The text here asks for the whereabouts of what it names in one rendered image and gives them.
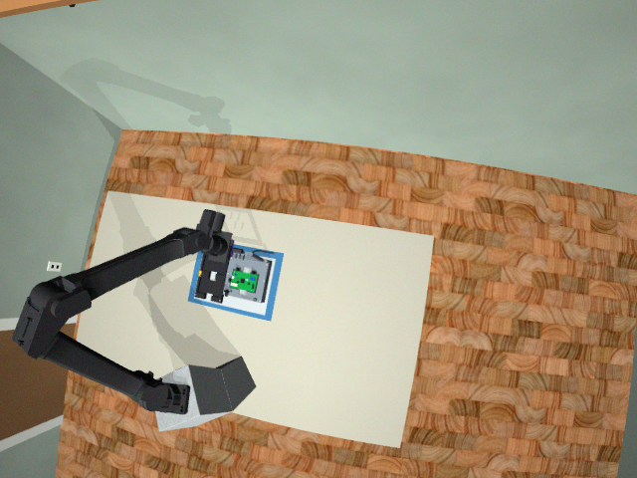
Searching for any green circuit board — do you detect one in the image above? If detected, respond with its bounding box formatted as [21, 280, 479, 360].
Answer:
[230, 271, 258, 292]

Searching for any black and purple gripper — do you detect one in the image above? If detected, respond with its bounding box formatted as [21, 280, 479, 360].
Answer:
[208, 231, 234, 263]

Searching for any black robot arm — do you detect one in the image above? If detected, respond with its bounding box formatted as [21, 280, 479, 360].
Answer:
[12, 209, 226, 414]

